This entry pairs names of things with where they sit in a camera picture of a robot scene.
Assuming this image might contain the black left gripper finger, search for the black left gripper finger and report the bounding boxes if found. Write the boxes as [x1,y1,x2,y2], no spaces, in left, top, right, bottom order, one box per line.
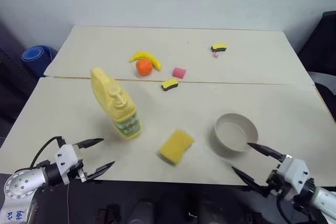
[87,161,117,182]
[77,137,105,150]

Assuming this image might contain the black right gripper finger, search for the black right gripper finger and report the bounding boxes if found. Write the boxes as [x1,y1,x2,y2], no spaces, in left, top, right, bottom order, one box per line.
[231,166,270,198]
[247,142,286,163]

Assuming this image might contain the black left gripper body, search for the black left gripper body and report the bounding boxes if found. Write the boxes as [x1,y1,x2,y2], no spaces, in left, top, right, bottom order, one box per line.
[62,143,89,183]

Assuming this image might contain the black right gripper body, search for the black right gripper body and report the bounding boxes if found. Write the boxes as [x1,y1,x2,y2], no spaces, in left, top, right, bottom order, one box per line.
[266,154,295,200]

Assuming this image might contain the beige round bowl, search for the beige round bowl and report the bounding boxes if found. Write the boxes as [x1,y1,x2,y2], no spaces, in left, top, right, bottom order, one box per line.
[214,113,259,153]

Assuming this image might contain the yellow detergent bottle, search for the yellow detergent bottle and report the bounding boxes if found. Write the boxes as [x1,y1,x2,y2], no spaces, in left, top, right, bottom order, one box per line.
[90,67,142,140]

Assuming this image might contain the large yellow sponge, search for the large yellow sponge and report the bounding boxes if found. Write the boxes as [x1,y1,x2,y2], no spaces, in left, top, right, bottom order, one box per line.
[158,129,195,166]

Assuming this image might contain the orange toy fruit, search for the orange toy fruit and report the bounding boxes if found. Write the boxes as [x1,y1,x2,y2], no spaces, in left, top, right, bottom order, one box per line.
[135,59,153,77]

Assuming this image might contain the yellow and black scouring sponge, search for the yellow and black scouring sponge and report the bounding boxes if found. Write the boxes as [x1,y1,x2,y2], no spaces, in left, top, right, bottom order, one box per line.
[211,42,228,53]
[161,78,180,92]

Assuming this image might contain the blue rolled foam mat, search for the blue rolled foam mat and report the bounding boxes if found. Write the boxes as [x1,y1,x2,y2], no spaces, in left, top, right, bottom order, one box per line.
[21,45,59,78]

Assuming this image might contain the yellow toy banana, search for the yellow toy banana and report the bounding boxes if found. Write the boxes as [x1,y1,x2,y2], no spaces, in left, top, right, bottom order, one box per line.
[129,51,163,72]

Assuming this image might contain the pink square sponge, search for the pink square sponge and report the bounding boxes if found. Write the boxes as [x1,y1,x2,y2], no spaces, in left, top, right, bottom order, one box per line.
[172,67,187,80]

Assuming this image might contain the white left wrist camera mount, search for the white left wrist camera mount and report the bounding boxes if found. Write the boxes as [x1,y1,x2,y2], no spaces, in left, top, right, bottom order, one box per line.
[54,143,80,179]

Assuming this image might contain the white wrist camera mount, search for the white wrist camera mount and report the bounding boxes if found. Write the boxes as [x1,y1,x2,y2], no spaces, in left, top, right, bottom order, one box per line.
[54,143,80,179]
[277,154,311,194]

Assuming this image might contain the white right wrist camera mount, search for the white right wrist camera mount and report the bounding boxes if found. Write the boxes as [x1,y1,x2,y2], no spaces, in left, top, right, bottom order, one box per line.
[277,154,311,194]

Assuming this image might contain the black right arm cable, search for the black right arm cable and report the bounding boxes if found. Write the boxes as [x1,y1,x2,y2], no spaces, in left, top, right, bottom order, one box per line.
[276,197,290,224]

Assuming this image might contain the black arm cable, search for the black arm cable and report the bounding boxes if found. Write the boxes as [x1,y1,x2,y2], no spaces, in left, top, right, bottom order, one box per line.
[29,136,65,168]
[276,197,290,224]

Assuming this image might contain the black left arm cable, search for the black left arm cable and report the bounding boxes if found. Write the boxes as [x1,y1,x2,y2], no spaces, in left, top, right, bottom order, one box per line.
[29,136,65,168]

